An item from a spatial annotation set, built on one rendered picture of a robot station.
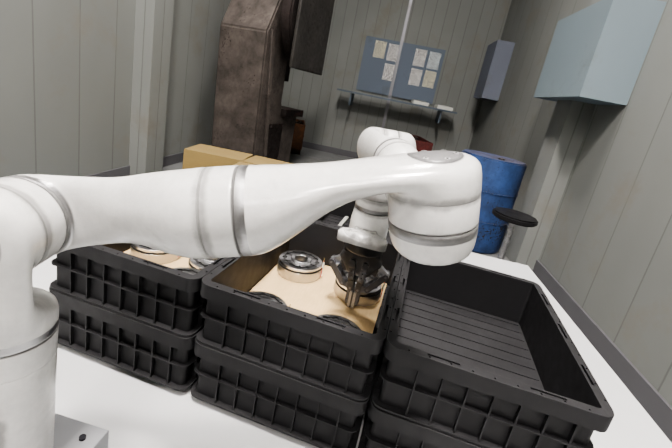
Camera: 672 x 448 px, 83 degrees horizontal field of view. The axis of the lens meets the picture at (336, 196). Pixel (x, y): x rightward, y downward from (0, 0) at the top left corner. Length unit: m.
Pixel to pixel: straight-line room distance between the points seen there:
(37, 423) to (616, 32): 3.42
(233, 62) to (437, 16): 4.24
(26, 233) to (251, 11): 4.50
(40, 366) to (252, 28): 4.36
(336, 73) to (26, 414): 7.41
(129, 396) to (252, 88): 4.09
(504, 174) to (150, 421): 3.46
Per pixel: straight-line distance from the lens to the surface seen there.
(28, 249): 0.44
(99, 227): 0.46
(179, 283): 0.66
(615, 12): 3.43
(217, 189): 0.36
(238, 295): 0.61
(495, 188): 3.82
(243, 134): 4.74
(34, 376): 0.53
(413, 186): 0.35
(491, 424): 0.65
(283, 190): 0.35
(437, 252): 0.38
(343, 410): 0.66
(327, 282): 0.89
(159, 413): 0.77
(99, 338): 0.85
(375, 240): 0.67
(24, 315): 0.47
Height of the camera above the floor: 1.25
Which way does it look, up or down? 15 degrees down
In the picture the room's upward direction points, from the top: 11 degrees clockwise
